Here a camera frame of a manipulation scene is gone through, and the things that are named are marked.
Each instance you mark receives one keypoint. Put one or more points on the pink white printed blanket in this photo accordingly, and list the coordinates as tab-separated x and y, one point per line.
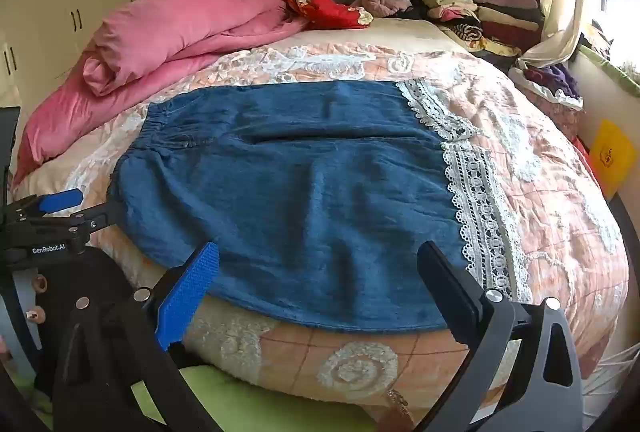
525	192

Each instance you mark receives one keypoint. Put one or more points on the pink duvet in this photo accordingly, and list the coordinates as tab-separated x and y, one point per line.
150	42

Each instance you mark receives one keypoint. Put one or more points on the blue denim pants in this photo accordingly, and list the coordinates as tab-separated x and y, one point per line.
300	187

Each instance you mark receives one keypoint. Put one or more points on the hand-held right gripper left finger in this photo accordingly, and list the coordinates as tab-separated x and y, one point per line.
187	292

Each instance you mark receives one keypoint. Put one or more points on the purple cloth with white ruffle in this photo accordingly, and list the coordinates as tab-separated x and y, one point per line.
550	77

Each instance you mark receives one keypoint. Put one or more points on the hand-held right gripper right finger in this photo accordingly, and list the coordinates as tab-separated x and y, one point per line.
445	284

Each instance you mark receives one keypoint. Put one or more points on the red patterned cloth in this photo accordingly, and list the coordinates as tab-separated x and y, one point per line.
330	10

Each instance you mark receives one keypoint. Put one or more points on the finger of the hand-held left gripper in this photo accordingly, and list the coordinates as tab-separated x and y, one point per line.
57	201
95	218

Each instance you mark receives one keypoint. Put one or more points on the mauve fluffy cloth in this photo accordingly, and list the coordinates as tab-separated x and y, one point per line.
380	0

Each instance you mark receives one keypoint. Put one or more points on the lime green cloth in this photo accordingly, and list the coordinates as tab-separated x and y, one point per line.
260	407

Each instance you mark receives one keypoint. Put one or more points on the yellow bag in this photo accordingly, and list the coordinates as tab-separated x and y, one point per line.
612	157

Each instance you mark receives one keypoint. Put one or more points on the pile of folded clothes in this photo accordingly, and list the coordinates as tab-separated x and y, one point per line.
500	12

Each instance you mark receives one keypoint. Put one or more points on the person's left hand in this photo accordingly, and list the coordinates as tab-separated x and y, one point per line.
36	283

